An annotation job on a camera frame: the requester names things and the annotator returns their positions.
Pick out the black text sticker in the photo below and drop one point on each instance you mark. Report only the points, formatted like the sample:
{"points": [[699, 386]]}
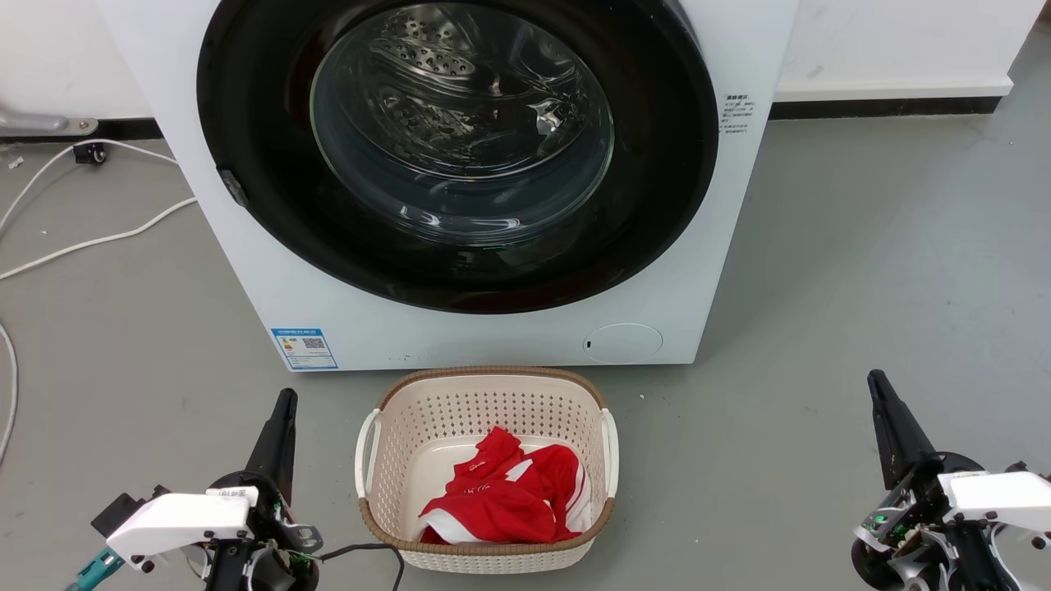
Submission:
{"points": [[736, 113]]}

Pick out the white left wrist camera cover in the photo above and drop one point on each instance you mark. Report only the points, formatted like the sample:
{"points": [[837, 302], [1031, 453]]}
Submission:
{"points": [[176, 519]]}

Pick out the black right wrist box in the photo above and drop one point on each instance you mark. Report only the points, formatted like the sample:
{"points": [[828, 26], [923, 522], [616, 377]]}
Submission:
{"points": [[1022, 469]]}

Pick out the white right wrist camera cover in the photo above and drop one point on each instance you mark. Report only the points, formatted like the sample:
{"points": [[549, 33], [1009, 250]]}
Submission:
{"points": [[1002, 495]]}

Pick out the white wrist camera cover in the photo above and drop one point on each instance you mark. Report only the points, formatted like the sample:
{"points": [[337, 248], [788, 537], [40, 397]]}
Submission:
{"points": [[176, 519], [1002, 495]]}

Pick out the black round glass washer door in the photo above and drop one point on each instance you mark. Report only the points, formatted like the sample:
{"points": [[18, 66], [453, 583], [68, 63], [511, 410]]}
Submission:
{"points": [[657, 205]]}

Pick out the black left wrist box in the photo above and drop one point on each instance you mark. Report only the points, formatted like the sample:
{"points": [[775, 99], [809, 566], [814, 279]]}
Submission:
{"points": [[123, 509]]}

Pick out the round white filter cover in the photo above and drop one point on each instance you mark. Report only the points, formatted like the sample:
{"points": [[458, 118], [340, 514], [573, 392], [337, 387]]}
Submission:
{"points": [[624, 343]]}

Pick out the black wrist box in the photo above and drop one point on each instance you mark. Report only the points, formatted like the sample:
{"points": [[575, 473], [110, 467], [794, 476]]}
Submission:
{"points": [[123, 509], [1022, 469]]}

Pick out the blue energy label sticker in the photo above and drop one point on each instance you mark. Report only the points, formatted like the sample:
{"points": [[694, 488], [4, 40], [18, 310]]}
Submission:
{"points": [[304, 349]]}

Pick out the cream perforated laundry basket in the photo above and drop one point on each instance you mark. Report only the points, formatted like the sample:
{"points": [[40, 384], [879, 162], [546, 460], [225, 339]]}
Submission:
{"points": [[484, 402]]}

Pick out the red and white garment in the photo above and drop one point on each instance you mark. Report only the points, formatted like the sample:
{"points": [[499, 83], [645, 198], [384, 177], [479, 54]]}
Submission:
{"points": [[501, 509]]}

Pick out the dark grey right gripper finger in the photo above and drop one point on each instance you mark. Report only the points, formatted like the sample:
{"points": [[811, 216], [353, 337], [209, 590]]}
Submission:
{"points": [[910, 439], [888, 447]]}

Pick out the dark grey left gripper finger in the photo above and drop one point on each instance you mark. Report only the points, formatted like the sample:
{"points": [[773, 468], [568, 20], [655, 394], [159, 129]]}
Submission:
{"points": [[269, 443], [285, 460]]}

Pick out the black baseboard strip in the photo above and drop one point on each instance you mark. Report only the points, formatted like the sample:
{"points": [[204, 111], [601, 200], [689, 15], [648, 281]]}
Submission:
{"points": [[887, 107]]}

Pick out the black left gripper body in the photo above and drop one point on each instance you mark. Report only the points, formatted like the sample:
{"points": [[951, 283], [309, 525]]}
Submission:
{"points": [[271, 566]]}

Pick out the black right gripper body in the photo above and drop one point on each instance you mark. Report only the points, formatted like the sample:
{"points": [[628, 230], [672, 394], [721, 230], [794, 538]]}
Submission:
{"points": [[924, 501]]}

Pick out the grey metal floor bracket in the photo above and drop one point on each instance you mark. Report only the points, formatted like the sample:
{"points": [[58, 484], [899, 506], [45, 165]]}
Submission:
{"points": [[37, 123]]}

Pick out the white front-load washing machine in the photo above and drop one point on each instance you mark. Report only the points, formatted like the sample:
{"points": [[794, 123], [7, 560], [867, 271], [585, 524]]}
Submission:
{"points": [[493, 336]]}

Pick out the small black floor plug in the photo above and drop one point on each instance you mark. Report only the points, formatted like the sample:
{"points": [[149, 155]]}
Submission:
{"points": [[89, 153]]}

